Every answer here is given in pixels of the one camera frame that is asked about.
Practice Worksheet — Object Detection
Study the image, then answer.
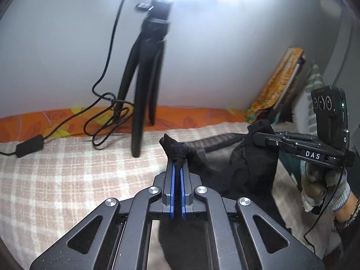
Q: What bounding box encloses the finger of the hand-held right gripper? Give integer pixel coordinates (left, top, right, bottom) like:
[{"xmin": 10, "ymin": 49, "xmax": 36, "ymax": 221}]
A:
[{"xmin": 251, "ymin": 132, "xmax": 279, "ymax": 147}]

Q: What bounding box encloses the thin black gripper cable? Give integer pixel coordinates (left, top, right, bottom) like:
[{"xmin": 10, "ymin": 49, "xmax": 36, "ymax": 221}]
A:
[{"xmin": 304, "ymin": 157, "xmax": 348, "ymax": 252}]

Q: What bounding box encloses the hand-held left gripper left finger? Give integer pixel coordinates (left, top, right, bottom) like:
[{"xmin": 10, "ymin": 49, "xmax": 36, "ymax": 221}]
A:
[{"xmin": 29, "ymin": 160, "xmax": 176, "ymax": 270}]

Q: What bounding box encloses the green striped pillow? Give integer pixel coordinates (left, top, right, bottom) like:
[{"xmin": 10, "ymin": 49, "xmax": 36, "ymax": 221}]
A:
[{"xmin": 292, "ymin": 61, "xmax": 325, "ymax": 136}]

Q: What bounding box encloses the dark leaning board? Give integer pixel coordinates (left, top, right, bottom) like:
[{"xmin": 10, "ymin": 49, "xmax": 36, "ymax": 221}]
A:
[{"xmin": 271, "ymin": 56, "xmax": 306, "ymax": 111}]

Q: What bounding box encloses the black t-shirt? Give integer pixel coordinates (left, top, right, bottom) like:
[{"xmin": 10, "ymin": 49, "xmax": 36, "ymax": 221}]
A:
[{"xmin": 157, "ymin": 119, "xmax": 291, "ymax": 270}]

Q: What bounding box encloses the black mini tripod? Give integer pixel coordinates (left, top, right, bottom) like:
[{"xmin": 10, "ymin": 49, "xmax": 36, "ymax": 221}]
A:
[{"xmin": 116, "ymin": 0, "xmax": 173, "ymax": 158}]

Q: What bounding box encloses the orange patterned cushion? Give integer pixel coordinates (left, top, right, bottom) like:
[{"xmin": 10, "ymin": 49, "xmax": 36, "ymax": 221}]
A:
[{"xmin": 245, "ymin": 47, "xmax": 306, "ymax": 123}]

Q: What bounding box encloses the person's right forearm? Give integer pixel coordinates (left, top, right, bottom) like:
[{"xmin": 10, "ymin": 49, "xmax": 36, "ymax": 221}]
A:
[{"xmin": 333, "ymin": 193, "xmax": 360, "ymax": 232}]

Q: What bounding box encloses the black power cable with controller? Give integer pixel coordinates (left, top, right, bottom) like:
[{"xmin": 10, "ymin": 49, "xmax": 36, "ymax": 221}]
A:
[{"xmin": 0, "ymin": 0, "xmax": 136, "ymax": 158}]

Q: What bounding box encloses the person's right hand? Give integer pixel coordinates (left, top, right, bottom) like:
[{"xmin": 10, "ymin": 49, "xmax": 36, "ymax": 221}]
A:
[{"xmin": 300, "ymin": 162, "xmax": 354, "ymax": 215}]

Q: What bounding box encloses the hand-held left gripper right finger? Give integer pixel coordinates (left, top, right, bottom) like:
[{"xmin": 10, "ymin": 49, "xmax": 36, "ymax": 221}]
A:
[{"xmin": 180, "ymin": 159, "xmax": 324, "ymax": 270}]

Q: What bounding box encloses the checked beige blanket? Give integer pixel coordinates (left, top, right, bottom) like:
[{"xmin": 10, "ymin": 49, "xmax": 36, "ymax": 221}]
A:
[{"xmin": 0, "ymin": 123, "xmax": 344, "ymax": 270}]

